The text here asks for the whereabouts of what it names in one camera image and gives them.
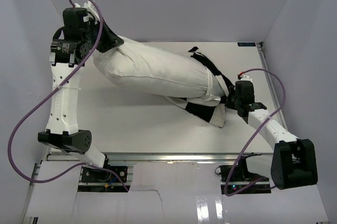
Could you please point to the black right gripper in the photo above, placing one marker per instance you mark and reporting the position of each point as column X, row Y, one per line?
column 229, row 104

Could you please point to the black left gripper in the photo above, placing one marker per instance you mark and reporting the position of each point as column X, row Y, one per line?
column 110, row 39

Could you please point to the black white checkered pillowcase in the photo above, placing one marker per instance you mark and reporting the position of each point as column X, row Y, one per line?
column 210, row 107

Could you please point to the white pillow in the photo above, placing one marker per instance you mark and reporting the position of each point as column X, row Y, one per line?
column 148, row 69

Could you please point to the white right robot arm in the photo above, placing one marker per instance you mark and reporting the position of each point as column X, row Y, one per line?
column 293, row 162

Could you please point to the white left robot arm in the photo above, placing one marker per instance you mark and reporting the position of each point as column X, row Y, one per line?
column 62, row 130

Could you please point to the blue right corner label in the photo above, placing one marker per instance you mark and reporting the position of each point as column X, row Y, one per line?
column 246, row 44

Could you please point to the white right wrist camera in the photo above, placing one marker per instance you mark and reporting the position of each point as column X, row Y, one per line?
column 244, row 77

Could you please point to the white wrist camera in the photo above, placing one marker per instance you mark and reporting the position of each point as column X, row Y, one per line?
column 244, row 77
column 91, row 9

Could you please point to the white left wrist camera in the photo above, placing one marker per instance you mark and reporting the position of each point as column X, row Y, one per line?
column 91, row 9

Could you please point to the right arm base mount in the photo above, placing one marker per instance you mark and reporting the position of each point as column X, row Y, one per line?
column 241, row 178

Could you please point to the aluminium table edge rail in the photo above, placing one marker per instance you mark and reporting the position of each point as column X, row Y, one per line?
column 171, row 157

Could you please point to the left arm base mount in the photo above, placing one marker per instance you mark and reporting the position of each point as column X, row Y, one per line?
column 94, row 180

